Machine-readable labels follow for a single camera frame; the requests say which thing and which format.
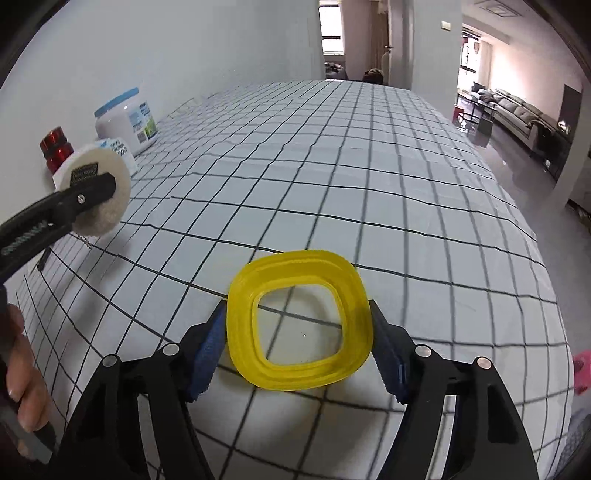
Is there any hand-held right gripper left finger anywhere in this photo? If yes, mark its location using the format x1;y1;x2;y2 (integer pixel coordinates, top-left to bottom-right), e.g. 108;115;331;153
60;302;229;480

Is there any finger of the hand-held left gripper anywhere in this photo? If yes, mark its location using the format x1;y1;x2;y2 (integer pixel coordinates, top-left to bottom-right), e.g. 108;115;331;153
0;173;117;283

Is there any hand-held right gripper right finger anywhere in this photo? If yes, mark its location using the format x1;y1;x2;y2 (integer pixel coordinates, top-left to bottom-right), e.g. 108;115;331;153
369;300;539;480

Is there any yellow plastic ring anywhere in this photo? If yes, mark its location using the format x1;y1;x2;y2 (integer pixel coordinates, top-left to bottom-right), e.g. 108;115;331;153
227;249;374;392

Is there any round beige felt disc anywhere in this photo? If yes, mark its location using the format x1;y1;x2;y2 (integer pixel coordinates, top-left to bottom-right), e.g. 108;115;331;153
58;142;132;238

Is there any person's left hand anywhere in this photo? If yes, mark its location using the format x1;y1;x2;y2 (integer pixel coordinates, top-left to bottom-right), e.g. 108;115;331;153
6;304;52;455

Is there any red metal can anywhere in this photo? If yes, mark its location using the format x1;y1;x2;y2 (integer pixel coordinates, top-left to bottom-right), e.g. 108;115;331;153
39;127;75;174

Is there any blue and white tissue pack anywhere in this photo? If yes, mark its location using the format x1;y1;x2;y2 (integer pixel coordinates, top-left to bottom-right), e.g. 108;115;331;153
52;137;139;191

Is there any white jar with blue lid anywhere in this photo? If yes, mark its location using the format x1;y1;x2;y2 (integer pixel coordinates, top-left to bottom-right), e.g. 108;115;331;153
95;88;158;157

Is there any white checked tablecloth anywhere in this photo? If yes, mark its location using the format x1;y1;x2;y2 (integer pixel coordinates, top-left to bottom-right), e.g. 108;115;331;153
14;79;575;480

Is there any pink plastic object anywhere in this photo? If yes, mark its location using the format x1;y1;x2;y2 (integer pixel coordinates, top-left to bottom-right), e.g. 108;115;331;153
573;348;591;395

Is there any glass coffee table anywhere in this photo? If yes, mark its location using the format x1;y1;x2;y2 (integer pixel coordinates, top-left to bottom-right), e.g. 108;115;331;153
457;90;496;136

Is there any grey sofa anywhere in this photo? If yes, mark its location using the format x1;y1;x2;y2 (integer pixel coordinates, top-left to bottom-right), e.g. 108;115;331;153
471;82;561;153

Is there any dark tall cabinet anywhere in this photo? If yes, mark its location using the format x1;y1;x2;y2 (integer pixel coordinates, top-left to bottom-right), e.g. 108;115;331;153
556;84;584;181

